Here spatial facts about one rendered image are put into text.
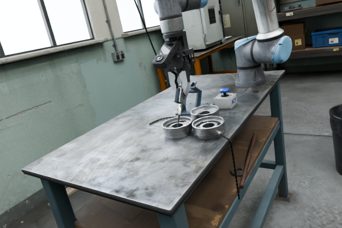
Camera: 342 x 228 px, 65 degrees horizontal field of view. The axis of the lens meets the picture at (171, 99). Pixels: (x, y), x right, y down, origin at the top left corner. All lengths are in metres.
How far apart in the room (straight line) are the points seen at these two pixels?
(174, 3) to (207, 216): 0.68
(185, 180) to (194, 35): 2.63
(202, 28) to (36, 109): 1.90
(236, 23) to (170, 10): 3.96
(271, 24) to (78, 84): 1.82
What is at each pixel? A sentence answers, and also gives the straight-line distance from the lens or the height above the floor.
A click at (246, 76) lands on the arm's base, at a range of 1.35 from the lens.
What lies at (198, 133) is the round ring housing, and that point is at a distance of 0.85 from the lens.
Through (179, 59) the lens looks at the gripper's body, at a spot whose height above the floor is 1.05.
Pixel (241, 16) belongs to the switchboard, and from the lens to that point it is 4.75.
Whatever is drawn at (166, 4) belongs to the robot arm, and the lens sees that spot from 0.86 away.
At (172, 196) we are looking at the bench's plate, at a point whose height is 0.80.
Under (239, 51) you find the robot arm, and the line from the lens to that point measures 1.34.
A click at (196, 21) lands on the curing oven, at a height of 1.12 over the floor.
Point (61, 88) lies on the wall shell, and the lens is 2.46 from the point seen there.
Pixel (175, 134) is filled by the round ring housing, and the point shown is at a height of 0.82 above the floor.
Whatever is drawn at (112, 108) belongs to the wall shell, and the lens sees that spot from 2.83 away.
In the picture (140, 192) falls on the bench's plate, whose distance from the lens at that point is 0.67.
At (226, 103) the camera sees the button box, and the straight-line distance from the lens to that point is 1.08.
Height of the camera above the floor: 1.16
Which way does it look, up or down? 16 degrees down
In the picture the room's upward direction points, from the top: 11 degrees counter-clockwise
